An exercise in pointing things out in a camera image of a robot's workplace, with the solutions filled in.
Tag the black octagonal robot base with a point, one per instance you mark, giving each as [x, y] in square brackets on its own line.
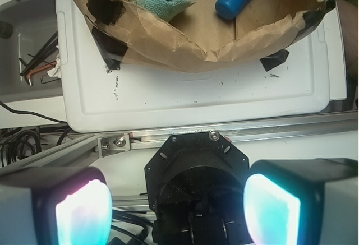
[197, 195]

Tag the brown paper bag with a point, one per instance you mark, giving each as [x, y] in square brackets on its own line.
[197, 39]

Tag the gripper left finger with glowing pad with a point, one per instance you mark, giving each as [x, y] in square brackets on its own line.
[55, 205]

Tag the grey plastic tray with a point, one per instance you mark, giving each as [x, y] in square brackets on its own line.
[34, 22]

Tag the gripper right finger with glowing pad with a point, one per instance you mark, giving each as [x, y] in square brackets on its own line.
[305, 201]

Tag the aluminium extrusion rail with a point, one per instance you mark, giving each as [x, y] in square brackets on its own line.
[87, 148]

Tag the teal microfiber cloth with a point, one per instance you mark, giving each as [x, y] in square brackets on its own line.
[165, 9]

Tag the orange handled hex key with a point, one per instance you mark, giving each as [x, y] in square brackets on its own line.
[45, 67]

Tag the white plastic bin lid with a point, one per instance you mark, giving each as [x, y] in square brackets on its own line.
[138, 97]

